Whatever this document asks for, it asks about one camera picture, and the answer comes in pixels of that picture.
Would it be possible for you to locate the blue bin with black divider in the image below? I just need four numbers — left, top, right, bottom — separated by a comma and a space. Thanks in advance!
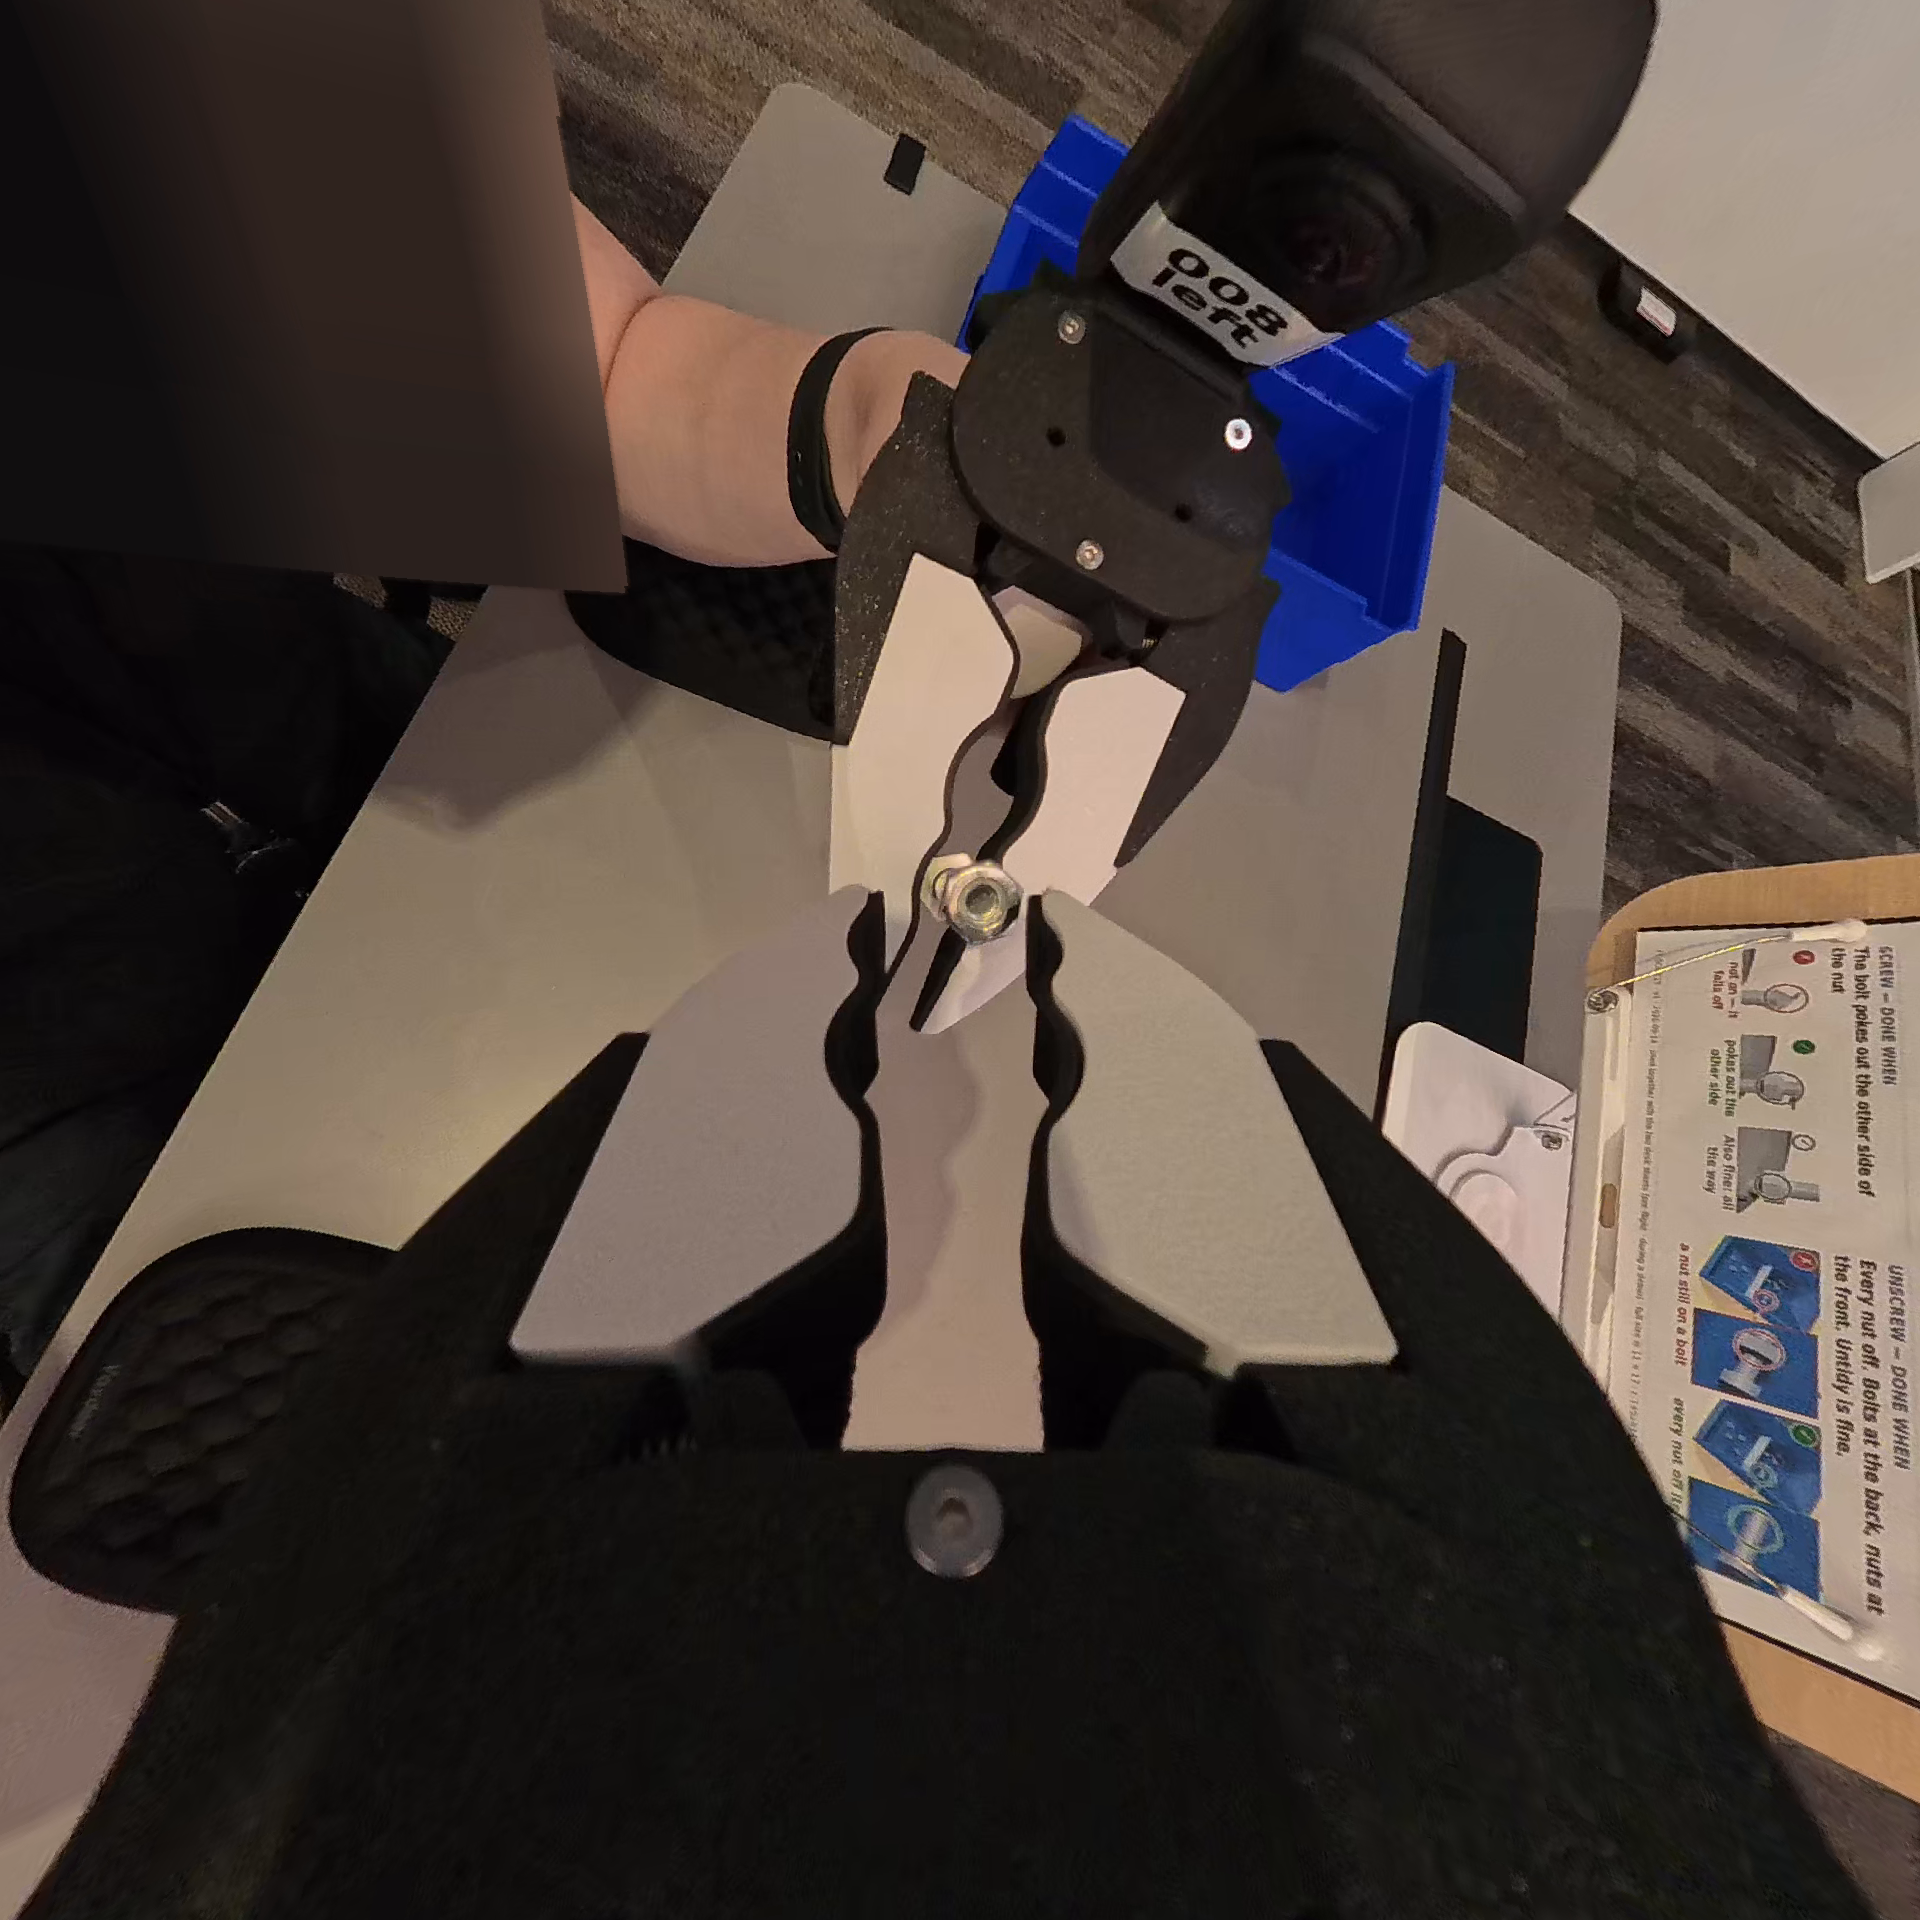
961, 117, 1456, 695

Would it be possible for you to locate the person's left forearm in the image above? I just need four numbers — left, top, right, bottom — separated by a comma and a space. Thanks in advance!
570, 194, 842, 565

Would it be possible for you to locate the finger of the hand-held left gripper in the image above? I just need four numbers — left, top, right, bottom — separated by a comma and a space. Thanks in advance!
920, 661, 1187, 1040
829, 551, 1024, 992

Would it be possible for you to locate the rounded wooden board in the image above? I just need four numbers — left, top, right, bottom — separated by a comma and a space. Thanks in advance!
1560, 857, 1920, 1764

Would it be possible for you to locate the black wristband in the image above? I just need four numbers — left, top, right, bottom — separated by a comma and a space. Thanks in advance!
784, 327, 902, 548

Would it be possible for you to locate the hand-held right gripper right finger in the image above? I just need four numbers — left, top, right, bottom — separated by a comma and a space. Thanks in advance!
1024, 887, 1404, 1374

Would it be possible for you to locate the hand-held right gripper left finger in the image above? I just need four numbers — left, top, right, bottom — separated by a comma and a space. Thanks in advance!
507, 887, 889, 1368

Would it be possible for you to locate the black textured wrist pad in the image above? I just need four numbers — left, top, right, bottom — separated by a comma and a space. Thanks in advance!
8, 1228, 393, 1613
566, 538, 842, 745

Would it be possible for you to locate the person's left hand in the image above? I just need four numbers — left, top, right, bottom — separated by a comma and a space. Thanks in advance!
829, 328, 972, 500

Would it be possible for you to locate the colour printed instruction sheet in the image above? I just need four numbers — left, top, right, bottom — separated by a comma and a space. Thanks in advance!
1590, 913, 1920, 1660

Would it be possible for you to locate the black floor box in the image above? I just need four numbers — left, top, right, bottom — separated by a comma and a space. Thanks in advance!
1598, 262, 1689, 360

